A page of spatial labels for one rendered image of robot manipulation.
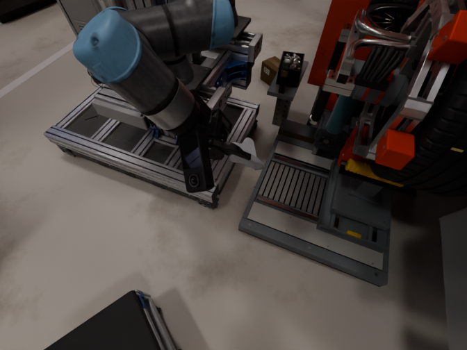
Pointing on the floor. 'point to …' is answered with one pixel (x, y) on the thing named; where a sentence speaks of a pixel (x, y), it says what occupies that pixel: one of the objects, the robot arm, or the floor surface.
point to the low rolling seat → (120, 328)
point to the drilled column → (281, 112)
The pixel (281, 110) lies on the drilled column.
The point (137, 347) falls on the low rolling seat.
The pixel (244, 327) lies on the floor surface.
